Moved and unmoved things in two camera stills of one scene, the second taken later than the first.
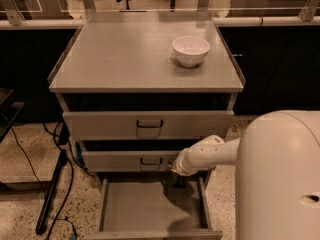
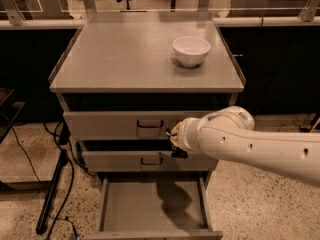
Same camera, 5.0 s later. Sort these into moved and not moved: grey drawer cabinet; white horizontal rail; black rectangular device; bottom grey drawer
Moved: black rectangular device
Not moved: grey drawer cabinet; bottom grey drawer; white horizontal rail
